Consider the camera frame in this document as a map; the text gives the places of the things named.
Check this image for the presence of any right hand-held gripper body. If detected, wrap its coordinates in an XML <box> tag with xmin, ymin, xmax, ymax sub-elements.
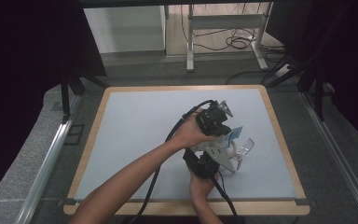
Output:
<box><xmin>187</xmin><ymin>143</ymin><xmax>239</xmax><ymax>181</ymax></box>

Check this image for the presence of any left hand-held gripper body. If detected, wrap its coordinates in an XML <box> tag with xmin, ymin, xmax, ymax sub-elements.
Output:
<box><xmin>195</xmin><ymin>99</ymin><xmax>235</xmax><ymax>137</ymax></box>

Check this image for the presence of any white and blue carton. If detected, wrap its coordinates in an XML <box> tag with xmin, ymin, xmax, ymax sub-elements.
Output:
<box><xmin>195</xmin><ymin>125</ymin><xmax>244</xmax><ymax>154</ymax></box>

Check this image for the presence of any glass pitcher with wooden rim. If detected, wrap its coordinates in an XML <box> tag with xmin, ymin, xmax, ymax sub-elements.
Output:
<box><xmin>226</xmin><ymin>137</ymin><xmax>256</xmax><ymax>172</ymax></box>

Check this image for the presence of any person's right hand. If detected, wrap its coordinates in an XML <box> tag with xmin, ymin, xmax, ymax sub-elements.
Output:
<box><xmin>188</xmin><ymin>168</ymin><xmax>221</xmax><ymax>203</ymax></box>

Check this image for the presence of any person's left hand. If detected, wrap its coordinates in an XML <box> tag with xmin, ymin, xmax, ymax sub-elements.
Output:
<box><xmin>172</xmin><ymin>107</ymin><xmax>217</xmax><ymax>151</ymax></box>

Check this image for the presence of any light grey table mat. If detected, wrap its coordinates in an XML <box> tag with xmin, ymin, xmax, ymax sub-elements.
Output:
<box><xmin>74</xmin><ymin>88</ymin><xmax>298</xmax><ymax>202</ymax></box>

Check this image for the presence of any wooden table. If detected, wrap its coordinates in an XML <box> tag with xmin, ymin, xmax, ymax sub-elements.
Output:
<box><xmin>62</xmin><ymin>84</ymin><xmax>311</xmax><ymax>217</ymax></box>

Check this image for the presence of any white power strip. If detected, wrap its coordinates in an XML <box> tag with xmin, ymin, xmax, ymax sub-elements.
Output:
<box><xmin>274</xmin><ymin>63</ymin><xmax>292</xmax><ymax>78</ymax></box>

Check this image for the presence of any black metal stand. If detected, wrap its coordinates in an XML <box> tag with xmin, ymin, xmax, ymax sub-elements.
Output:
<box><xmin>260</xmin><ymin>54</ymin><xmax>329</xmax><ymax>123</ymax></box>
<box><xmin>59</xmin><ymin>69</ymin><xmax>110</xmax><ymax>123</ymax></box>

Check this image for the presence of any white cabinet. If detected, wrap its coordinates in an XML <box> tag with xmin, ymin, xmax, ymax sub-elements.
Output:
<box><xmin>83</xmin><ymin>5</ymin><xmax>168</xmax><ymax>56</ymax></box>

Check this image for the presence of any dark curtain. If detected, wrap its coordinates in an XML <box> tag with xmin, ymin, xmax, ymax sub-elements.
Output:
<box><xmin>264</xmin><ymin>0</ymin><xmax>358</xmax><ymax>152</ymax></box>
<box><xmin>0</xmin><ymin>0</ymin><xmax>108</xmax><ymax>208</ymax></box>

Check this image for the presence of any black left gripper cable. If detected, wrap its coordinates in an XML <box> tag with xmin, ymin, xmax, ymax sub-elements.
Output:
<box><xmin>127</xmin><ymin>99</ymin><xmax>219</xmax><ymax>224</ymax></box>

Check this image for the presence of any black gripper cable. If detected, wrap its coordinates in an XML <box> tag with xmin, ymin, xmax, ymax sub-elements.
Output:
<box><xmin>212</xmin><ymin>174</ymin><xmax>241</xmax><ymax>224</ymax></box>
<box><xmin>127</xmin><ymin>99</ymin><xmax>219</xmax><ymax>224</ymax></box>

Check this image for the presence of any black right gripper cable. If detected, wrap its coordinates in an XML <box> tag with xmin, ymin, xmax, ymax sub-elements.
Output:
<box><xmin>212</xmin><ymin>174</ymin><xmax>241</xmax><ymax>224</ymax></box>

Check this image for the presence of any black floor cable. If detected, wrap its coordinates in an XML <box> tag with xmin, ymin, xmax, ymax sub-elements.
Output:
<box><xmin>224</xmin><ymin>70</ymin><xmax>267</xmax><ymax>86</ymax></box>

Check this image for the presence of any bundle of black floor cables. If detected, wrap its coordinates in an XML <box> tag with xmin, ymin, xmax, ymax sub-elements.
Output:
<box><xmin>180</xmin><ymin>3</ymin><xmax>288</xmax><ymax>53</ymax></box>

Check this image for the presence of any white metal desk frame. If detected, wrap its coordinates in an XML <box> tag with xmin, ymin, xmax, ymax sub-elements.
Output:
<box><xmin>186</xmin><ymin>2</ymin><xmax>272</xmax><ymax>74</ymax></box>

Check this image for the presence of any aluminium rail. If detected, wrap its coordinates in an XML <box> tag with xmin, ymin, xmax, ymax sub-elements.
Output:
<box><xmin>299</xmin><ymin>91</ymin><xmax>358</xmax><ymax>224</ymax></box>
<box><xmin>14</xmin><ymin>92</ymin><xmax>83</xmax><ymax>224</ymax></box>

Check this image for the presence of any black floor bracket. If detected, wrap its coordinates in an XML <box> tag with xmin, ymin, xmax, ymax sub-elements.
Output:
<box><xmin>63</xmin><ymin>123</ymin><xmax>86</xmax><ymax>147</ymax></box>

